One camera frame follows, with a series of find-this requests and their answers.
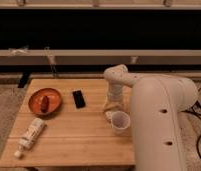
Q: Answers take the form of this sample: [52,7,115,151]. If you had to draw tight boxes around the orange ceramic bowl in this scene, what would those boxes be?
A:
[28,88,62,116]

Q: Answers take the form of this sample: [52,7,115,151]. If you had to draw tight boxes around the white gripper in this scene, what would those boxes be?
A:
[103,84,125,113]

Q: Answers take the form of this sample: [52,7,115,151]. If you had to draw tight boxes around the black cable on floor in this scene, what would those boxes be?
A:
[182,79,201,168]

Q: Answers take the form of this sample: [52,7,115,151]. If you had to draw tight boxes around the brown food item in bowl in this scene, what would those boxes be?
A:
[41,96,49,113]

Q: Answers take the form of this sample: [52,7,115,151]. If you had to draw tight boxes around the black smartphone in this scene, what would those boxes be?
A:
[72,90,86,108]

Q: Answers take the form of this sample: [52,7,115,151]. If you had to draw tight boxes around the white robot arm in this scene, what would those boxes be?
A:
[104,64,198,171]

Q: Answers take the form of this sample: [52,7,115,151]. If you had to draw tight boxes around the white tube bottle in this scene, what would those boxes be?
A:
[14,118,46,158]

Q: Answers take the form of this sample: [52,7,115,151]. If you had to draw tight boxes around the white plastic cup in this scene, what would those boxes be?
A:
[111,111,130,135]

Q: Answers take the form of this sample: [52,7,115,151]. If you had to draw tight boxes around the wooden table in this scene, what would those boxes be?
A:
[0,79,135,168]

